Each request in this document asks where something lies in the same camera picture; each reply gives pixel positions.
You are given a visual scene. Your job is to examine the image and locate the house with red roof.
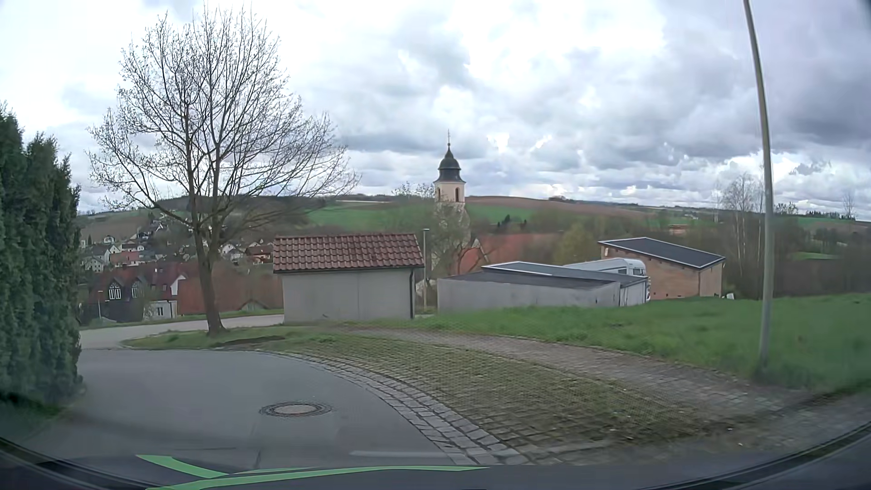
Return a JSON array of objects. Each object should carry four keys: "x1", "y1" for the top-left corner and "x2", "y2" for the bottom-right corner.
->
[{"x1": 80, "y1": 263, "x2": 284, "y2": 323}]

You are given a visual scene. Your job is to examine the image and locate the brick building dark flat roof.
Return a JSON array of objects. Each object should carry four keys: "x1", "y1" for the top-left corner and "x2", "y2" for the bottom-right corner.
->
[{"x1": 598, "y1": 237, "x2": 727, "y2": 301}]

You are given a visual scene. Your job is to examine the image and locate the large bare tree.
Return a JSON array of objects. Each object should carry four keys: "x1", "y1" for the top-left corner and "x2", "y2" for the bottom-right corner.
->
[{"x1": 87, "y1": 8, "x2": 360, "y2": 336}]

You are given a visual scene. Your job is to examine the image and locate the grey flat roofed garage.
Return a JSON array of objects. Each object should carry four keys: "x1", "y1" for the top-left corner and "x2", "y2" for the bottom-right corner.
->
[{"x1": 437, "y1": 260, "x2": 649, "y2": 313}]

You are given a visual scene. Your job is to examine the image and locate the group of village houses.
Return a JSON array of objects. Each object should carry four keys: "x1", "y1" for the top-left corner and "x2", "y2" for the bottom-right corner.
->
[{"x1": 79, "y1": 219, "x2": 274, "y2": 274}]

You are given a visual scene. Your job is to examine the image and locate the cobbled grass paver strip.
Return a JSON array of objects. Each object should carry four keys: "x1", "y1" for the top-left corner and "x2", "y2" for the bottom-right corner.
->
[{"x1": 231, "y1": 328, "x2": 871, "y2": 466}]

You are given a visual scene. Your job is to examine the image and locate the green and brown hillside fields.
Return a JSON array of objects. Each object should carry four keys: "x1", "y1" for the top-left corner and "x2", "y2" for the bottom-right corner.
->
[{"x1": 78, "y1": 195, "x2": 871, "y2": 243}]

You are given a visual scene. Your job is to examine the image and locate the church tower with dark dome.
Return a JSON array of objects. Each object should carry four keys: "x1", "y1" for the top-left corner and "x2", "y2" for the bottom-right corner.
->
[{"x1": 434, "y1": 131, "x2": 468, "y2": 209}]

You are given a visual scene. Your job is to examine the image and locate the grey garage red tiled roof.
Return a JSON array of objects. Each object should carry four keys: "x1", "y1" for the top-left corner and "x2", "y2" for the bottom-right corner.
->
[{"x1": 272, "y1": 233, "x2": 426, "y2": 323}]

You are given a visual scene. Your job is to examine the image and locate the tall dark green hedge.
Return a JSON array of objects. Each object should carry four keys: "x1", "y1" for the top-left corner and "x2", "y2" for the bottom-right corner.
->
[{"x1": 0, "y1": 103, "x2": 85, "y2": 408}]

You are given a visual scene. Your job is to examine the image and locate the row of bare trees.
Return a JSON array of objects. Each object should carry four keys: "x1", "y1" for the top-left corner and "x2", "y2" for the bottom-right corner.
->
[{"x1": 712, "y1": 171, "x2": 871, "y2": 299}]

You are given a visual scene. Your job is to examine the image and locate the grey lamp post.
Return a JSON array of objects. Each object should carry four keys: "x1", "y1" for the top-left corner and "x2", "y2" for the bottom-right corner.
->
[{"x1": 742, "y1": 0, "x2": 777, "y2": 372}]

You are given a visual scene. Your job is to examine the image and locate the grey asphalt road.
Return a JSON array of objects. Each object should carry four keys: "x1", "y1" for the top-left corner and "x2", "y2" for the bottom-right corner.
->
[{"x1": 0, "y1": 314, "x2": 455, "y2": 470}]

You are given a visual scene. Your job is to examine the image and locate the white camper van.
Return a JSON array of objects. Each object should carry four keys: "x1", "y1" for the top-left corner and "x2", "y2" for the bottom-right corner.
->
[{"x1": 563, "y1": 257, "x2": 651, "y2": 302}]

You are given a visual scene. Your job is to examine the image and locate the green grass field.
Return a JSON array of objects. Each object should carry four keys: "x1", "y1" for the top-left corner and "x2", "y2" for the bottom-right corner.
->
[{"x1": 124, "y1": 293, "x2": 871, "y2": 394}]

